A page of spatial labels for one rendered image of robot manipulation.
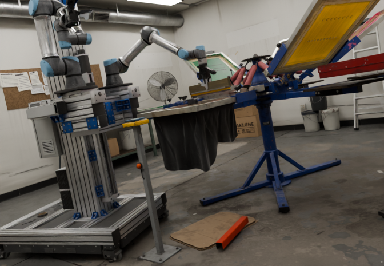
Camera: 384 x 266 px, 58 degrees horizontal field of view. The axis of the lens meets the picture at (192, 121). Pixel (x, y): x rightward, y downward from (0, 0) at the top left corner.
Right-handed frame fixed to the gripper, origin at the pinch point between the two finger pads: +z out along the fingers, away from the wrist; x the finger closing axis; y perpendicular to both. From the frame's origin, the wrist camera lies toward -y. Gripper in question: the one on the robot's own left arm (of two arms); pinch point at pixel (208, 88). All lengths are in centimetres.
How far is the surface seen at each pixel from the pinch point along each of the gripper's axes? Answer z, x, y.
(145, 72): -59, -299, 380
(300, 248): 109, 37, -77
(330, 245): 109, 28, -92
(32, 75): -70, -48, 379
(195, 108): 12, 57, -29
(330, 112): 77, -380, 29
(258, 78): -2, -81, -3
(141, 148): 33, 76, 10
